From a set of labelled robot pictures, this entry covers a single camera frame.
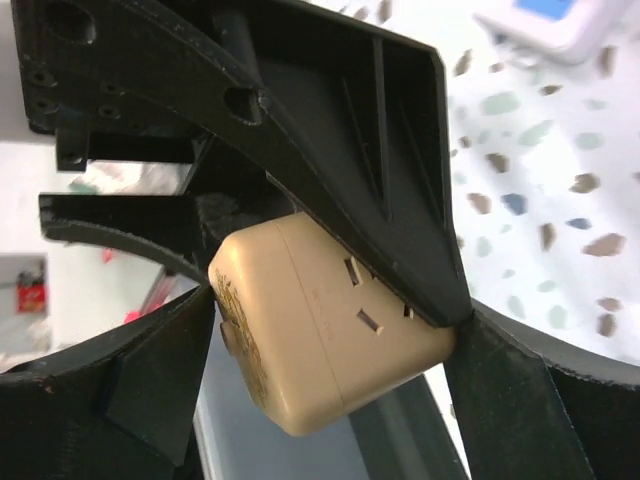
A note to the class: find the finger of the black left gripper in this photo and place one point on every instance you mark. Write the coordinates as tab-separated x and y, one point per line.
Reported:
344	120

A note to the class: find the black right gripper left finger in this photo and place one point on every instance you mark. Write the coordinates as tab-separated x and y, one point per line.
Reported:
117	406

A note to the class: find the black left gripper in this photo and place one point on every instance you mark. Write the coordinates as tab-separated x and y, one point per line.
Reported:
140	81

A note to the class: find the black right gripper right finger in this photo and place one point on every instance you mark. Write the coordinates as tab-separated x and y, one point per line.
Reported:
530	406

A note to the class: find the tan cube plug adapter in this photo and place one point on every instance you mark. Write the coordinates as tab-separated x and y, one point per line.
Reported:
315	334

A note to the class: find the white multicolour power strip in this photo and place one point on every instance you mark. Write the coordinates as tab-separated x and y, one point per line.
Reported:
568	32

